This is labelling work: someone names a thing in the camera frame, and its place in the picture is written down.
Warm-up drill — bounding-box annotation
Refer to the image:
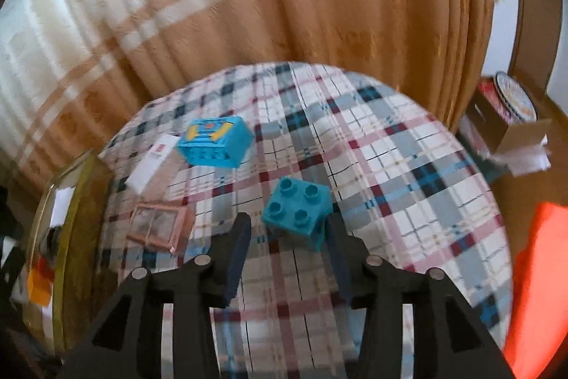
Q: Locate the pink framed makeup palette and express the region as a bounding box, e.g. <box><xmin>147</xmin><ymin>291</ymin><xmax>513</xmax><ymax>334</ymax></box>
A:
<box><xmin>126</xmin><ymin>202</ymin><xmax>196</xmax><ymax>255</ymax></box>

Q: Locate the blue bear toy brick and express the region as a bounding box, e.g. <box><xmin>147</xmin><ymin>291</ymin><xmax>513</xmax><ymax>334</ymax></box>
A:
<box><xmin>262</xmin><ymin>177</ymin><xmax>333</xmax><ymax>252</ymax></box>

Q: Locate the long blue toy brick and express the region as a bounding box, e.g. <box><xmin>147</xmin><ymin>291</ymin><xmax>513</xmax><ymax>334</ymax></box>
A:
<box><xmin>177</xmin><ymin>115</ymin><xmax>253</xmax><ymax>169</ymax></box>

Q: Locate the white rectangular carton box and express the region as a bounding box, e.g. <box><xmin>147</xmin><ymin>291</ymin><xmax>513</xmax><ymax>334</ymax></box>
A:
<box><xmin>126</xmin><ymin>134</ymin><xmax>184</xmax><ymax>201</ymax></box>

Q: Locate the red toy brick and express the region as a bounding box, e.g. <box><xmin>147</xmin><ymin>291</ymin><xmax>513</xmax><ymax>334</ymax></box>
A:
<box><xmin>38</xmin><ymin>256</ymin><xmax>55</xmax><ymax>283</ymax></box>

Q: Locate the orange toy cube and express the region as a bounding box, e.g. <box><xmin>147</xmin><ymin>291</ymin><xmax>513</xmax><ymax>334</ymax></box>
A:
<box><xmin>27</xmin><ymin>269</ymin><xmax>52</xmax><ymax>307</ymax></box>

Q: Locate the plaid tablecloth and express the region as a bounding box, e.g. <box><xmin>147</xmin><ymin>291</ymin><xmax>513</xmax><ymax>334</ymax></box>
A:
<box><xmin>94</xmin><ymin>60</ymin><xmax>516</xmax><ymax>379</ymax></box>

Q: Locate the gold metal tin tray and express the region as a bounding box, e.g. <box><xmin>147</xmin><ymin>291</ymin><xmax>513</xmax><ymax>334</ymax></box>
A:
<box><xmin>24</xmin><ymin>151</ymin><xmax>114</xmax><ymax>355</ymax></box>

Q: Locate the brown cardboard box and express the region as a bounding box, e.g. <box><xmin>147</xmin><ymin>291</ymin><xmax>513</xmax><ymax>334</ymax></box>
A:
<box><xmin>465</xmin><ymin>90</ymin><xmax>552</xmax><ymax>154</ymax></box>

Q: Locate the stack of white papers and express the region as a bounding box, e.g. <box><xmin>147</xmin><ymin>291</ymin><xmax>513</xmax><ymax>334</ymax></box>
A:
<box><xmin>456</xmin><ymin>112</ymin><xmax>554</xmax><ymax>178</ymax></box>

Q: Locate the round cookie tin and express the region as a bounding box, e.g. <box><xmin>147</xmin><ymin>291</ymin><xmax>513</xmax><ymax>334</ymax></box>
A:
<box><xmin>493</xmin><ymin>71</ymin><xmax>538</xmax><ymax>123</ymax></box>

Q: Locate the cream and tan curtain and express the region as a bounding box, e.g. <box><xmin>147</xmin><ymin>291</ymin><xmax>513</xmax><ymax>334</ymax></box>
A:
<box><xmin>1</xmin><ymin>0</ymin><xmax>498</xmax><ymax>193</ymax></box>

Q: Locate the brown wooden door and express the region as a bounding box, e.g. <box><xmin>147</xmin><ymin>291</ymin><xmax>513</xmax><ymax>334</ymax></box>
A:
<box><xmin>509</xmin><ymin>0</ymin><xmax>562</xmax><ymax>94</ymax></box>

